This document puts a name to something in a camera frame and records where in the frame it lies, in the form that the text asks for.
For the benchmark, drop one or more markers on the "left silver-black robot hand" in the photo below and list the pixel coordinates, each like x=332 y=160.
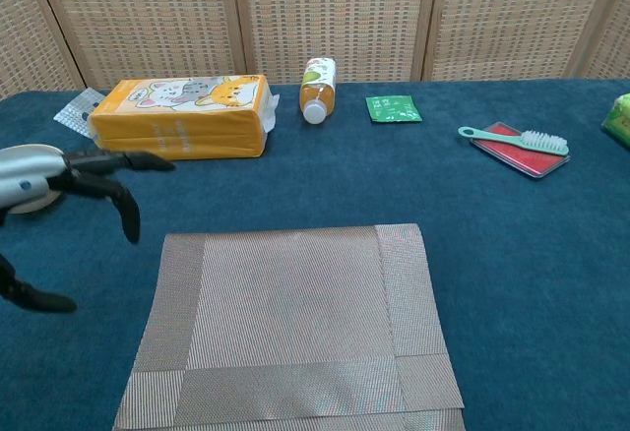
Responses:
x=24 y=175

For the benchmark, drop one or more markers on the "beige round bowl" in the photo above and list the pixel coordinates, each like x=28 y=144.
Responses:
x=34 y=205

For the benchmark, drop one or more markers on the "brown woven placemat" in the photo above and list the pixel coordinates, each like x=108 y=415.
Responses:
x=295 y=303

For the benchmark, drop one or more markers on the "orange cat-print tissue pack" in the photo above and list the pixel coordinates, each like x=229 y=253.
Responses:
x=182 y=126

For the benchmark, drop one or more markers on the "tea bottle with white cap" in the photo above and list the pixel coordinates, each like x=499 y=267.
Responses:
x=319 y=86

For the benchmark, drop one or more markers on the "woven rattan folding screen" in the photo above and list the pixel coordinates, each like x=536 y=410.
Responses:
x=320 y=13

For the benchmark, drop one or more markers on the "green sachet packet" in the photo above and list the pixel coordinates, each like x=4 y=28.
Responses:
x=393 y=108

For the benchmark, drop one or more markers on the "red flat ink pad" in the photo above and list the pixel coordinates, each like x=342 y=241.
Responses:
x=522 y=161

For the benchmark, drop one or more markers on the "mint green brush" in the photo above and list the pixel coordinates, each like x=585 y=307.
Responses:
x=544 y=143

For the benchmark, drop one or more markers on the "green pocket tissue pack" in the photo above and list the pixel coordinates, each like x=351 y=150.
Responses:
x=619 y=121

